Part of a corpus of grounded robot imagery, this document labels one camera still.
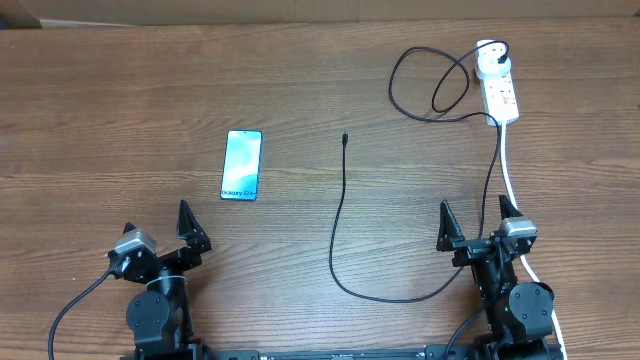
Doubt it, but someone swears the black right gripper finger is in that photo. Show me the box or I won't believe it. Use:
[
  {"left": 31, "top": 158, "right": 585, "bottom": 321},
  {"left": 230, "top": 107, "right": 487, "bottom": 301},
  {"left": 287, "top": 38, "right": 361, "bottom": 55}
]
[
  {"left": 436, "top": 200, "right": 465, "bottom": 252},
  {"left": 499, "top": 195, "right": 522, "bottom": 219}
]

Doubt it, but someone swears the blue Samsung Galaxy smartphone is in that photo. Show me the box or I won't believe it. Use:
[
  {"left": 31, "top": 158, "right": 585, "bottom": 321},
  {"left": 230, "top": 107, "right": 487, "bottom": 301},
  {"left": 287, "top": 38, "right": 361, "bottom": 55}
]
[{"left": 220, "top": 130, "right": 263, "bottom": 201}]

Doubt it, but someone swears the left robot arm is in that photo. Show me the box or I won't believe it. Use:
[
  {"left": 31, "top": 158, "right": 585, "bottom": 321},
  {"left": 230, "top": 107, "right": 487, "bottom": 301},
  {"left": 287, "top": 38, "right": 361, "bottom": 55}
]
[{"left": 108, "top": 201, "right": 212, "bottom": 359}]

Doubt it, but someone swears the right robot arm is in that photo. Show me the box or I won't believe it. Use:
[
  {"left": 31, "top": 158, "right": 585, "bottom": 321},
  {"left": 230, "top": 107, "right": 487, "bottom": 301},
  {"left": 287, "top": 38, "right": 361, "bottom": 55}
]
[{"left": 436, "top": 195, "right": 563, "bottom": 360}]

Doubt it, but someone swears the white charger plug adapter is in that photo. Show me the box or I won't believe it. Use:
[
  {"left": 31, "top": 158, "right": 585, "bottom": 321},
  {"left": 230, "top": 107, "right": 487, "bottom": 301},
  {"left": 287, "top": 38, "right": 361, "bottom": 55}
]
[{"left": 475, "top": 40, "right": 512, "bottom": 80}]

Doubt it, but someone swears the white power strip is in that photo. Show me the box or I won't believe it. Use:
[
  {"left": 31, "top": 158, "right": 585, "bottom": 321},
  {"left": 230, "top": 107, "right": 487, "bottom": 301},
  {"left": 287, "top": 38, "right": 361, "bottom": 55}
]
[{"left": 476, "top": 71, "right": 519, "bottom": 127}]

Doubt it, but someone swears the white power strip cord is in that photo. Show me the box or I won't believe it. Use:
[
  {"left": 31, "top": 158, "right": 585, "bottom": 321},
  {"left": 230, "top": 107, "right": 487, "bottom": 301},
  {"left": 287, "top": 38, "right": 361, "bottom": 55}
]
[{"left": 499, "top": 122, "right": 569, "bottom": 360}]

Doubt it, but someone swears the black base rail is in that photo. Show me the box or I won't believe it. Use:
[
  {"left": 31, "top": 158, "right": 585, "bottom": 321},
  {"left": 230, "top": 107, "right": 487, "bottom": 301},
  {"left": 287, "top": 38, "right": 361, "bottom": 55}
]
[{"left": 119, "top": 343, "right": 566, "bottom": 360}]

